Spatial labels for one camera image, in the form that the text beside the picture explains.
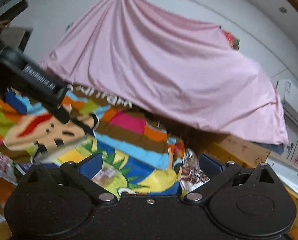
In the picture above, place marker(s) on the clear brown snack bar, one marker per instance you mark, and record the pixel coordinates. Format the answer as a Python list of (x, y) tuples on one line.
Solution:
[(105, 176)]

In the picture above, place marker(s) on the grey wall cabinet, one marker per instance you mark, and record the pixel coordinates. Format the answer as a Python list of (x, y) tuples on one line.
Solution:
[(16, 37)]

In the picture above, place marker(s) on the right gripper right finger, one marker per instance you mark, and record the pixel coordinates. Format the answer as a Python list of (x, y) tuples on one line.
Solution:
[(220, 174)]

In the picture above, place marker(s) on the metal tray with dinosaur picture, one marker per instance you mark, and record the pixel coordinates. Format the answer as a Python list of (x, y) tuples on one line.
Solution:
[(140, 171)]

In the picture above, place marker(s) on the white air conditioner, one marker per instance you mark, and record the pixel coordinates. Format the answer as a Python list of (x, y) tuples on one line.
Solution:
[(288, 93)]

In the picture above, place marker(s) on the white green pickle pouch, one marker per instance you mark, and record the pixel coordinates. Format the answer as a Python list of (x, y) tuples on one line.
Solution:
[(7, 171)]

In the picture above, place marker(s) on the floral white quilt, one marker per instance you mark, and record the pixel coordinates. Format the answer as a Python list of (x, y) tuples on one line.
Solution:
[(191, 176)]

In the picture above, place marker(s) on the white door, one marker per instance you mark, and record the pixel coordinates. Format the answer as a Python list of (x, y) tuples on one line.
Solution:
[(292, 129)]

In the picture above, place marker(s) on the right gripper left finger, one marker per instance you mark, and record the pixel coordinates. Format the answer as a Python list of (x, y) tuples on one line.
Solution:
[(79, 176)]

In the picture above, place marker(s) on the colourful cartoon blanket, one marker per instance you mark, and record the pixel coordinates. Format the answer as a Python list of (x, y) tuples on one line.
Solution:
[(104, 116)]

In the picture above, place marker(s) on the pink hanging sheet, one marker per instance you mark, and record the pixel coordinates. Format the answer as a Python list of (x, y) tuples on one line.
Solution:
[(172, 66)]

